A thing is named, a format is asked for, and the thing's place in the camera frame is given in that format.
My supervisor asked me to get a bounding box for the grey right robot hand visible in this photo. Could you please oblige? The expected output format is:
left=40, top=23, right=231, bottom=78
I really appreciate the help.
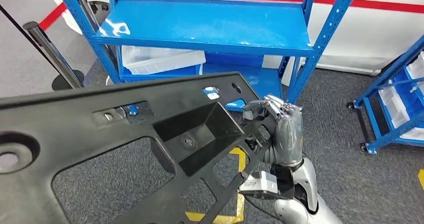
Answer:
left=242, top=94, right=304, bottom=168

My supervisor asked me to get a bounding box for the black plastic plate frame part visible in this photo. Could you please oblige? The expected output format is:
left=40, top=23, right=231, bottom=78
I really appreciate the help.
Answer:
left=0, top=71, right=279, bottom=224

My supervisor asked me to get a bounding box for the blue wheeled shelf rack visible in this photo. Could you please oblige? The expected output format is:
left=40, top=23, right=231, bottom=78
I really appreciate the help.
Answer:
left=346, top=35, right=424, bottom=156

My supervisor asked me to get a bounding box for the blue metal shelf rack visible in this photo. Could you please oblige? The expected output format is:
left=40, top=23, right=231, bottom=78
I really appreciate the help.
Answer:
left=52, top=0, right=362, bottom=117

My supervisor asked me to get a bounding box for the white plastic container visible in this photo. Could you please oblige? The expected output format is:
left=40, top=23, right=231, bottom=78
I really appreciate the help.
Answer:
left=262, top=55, right=296, bottom=87

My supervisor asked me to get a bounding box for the white car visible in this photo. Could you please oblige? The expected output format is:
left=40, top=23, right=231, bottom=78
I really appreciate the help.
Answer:
left=47, top=0, right=424, bottom=76

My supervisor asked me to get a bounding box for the blue storage bin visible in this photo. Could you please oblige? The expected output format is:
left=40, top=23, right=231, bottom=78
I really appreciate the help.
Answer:
left=390, top=68, right=424, bottom=124

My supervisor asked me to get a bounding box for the thin black stanchion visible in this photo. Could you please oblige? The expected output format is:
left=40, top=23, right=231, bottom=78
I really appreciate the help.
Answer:
left=0, top=4, right=85, bottom=91

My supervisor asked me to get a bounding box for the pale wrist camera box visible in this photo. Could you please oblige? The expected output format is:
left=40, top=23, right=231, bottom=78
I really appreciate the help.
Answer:
left=238, top=171, right=279, bottom=196

